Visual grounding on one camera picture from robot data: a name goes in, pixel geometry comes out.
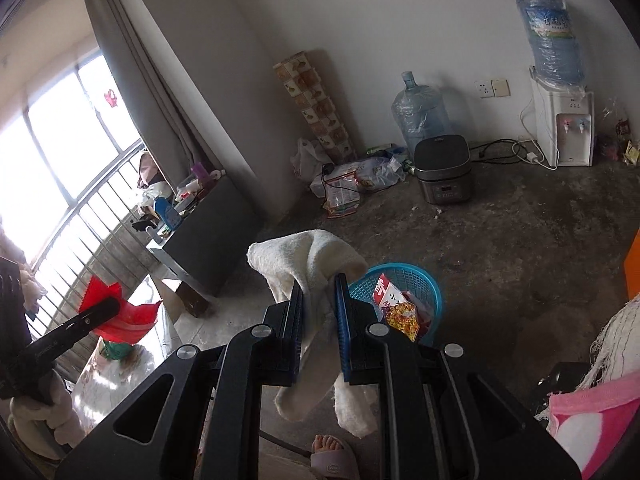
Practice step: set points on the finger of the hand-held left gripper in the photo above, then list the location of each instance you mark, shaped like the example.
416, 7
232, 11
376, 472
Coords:
70, 332

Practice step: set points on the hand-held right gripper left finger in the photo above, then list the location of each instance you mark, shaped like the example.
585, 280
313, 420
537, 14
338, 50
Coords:
296, 340

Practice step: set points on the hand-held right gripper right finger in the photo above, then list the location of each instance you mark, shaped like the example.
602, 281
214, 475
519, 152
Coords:
343, 340

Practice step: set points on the yellow patterned snack packet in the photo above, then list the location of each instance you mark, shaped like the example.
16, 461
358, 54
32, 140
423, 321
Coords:
402, 320

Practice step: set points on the white towel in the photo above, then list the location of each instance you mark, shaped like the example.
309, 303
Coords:
310, 260

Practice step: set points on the blue plastic mesh basket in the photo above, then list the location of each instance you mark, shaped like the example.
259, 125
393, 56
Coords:
425, 290

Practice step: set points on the white red snack packet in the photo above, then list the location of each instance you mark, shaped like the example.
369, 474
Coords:
385, 292

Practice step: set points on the metal window railing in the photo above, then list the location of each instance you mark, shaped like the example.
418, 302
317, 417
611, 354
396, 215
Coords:
100, 220

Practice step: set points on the person's foot in slipper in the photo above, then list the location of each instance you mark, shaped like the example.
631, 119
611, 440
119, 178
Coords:
332, 457

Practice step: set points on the dark grey cabinet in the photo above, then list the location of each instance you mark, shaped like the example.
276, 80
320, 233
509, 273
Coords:
220, 230

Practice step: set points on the red-trim snack packet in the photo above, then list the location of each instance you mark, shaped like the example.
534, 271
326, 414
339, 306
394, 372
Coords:
342, 192

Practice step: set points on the blue detergent bottle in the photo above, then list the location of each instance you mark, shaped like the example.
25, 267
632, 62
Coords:
167, 215

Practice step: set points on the clear plastic bag of wrappers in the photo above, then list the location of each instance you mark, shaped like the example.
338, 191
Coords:
372, 170

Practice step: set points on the white plastic bag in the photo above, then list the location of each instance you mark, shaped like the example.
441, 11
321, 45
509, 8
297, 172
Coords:
305, 160

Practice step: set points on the large glass window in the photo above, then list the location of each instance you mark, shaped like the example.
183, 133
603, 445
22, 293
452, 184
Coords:
60, 135

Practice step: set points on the purple cup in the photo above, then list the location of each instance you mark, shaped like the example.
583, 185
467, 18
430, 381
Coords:
200, 172

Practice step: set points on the grey rice cooker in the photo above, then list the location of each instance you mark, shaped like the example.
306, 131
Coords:
442, 170

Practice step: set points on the tall patterned cardboard box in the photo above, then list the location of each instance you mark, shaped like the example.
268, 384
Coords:
317, 105

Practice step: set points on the red hanging cloth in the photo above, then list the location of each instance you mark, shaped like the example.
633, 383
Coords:
110, 98

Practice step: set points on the empty blue water jug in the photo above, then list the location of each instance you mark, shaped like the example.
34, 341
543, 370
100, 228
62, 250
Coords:
420, 115

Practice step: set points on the pink printed cloth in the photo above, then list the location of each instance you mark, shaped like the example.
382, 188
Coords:
600, 425

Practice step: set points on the white frayed cloth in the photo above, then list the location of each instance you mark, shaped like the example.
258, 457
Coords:
617, 340

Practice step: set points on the grey curtain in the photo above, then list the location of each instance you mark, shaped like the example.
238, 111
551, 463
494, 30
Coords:
150, 60

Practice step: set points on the orange object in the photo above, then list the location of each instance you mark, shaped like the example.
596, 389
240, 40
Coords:
633, 260

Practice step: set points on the white water dispenser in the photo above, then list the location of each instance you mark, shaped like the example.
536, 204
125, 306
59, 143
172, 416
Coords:
562, 125

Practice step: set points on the clear bag of small items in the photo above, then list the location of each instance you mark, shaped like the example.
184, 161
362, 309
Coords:
620, 135

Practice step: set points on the full blue water jug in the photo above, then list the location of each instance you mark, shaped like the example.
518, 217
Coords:
550, 35

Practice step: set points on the white wall socket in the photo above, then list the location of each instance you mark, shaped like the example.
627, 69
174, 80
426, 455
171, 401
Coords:
492, 88

